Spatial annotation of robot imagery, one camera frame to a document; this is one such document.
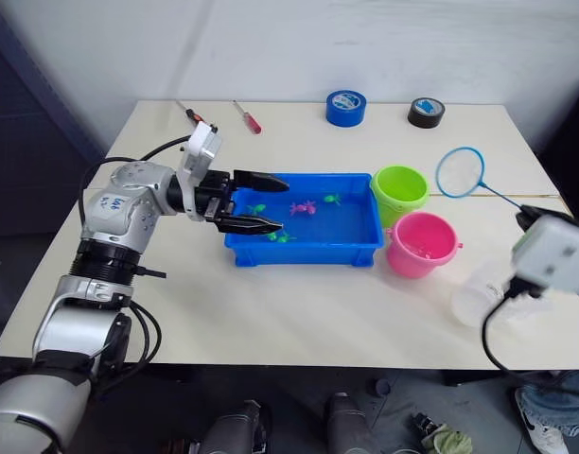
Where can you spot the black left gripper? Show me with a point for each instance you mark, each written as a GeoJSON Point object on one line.
{"type": "Point", "coordinates": [214, 189]}

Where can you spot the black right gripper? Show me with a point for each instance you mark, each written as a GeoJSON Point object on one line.
{"type": "Point", "coordinates": [542, 214]}

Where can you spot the blue hand net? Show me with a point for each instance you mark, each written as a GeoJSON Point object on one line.
{"type": "Point", "coordinates": [482, 181]}

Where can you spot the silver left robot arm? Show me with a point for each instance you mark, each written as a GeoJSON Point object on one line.
{"type": "Point", "coordinates": [105, 213]}

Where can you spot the green toy fish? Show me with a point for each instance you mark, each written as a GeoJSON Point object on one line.
{"type": "Point", "coordinates": [332, 198]}
{"type": "Point", "coordinates": [282, 238]}
{"type": "Point", "coordinates": [257, 209]}

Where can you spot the pink toy fish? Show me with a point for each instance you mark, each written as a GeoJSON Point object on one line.
{"type": "Point", "coordinates": [303, 208]}

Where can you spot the blue plastic tub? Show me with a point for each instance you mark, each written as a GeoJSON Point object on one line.
{"type": "Point", "coordinates": [313, 248]}

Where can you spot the clear plastic cup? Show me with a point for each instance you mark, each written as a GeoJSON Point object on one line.
{"type": "Point", "coordinates": [474, 298]}

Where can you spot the pink plastic bucket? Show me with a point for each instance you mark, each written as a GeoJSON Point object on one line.
{"type": "Point", "coordinates": [412, 262]}

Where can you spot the green plastic bucket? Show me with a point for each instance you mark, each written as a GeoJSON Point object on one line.
{"type": "Point", "coordinates": [389, 208]}

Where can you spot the black panel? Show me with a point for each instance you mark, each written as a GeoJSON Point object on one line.
{"type": "Point", "coordinates": [571, 142]}

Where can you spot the blue tape roll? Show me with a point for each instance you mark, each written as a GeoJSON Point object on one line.
{"type": "Point", "coordinates": [344, 116]}

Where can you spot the black tape roll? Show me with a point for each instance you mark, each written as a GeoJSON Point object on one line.
{"type": "Point", "coordinates": [424, 118]}

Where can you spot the blue jeans leg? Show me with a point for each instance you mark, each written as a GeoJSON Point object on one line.
{"type": "Point", "coordinates": [568, 402]}

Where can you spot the white sneaker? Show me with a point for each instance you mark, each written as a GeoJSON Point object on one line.
{"type": "Point", "coordinates": [542, 432]}

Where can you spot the small dark purple knob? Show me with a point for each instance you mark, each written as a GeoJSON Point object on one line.
{"type": "Point", "coordinates": [382, 387]}

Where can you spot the dark rounded shape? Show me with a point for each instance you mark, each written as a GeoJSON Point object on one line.
{"type": "Point", "coordinates": [233, 430]}
{"type": "Point", "coordinates": [348, 425]}

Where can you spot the green cloth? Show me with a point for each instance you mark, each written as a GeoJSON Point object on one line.
{"type": "Point", "coordinates": [448, 440]}

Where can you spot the dark blue partition panel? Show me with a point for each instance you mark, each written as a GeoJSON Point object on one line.
{"type": "Point", "coordinates": [24, 142]}

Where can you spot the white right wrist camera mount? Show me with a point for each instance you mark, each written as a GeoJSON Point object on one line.
{"type": "Point", "coordinates": [554, 253]}

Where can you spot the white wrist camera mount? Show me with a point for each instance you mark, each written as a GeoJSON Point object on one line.
{"type": "Point", "coordinates": [554, 253]}
{"type": "Point", "coordinates": [202, 149]}

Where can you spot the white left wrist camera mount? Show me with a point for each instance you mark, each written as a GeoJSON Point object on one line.
{"type": "Point", "coordinates": [202, 149]}

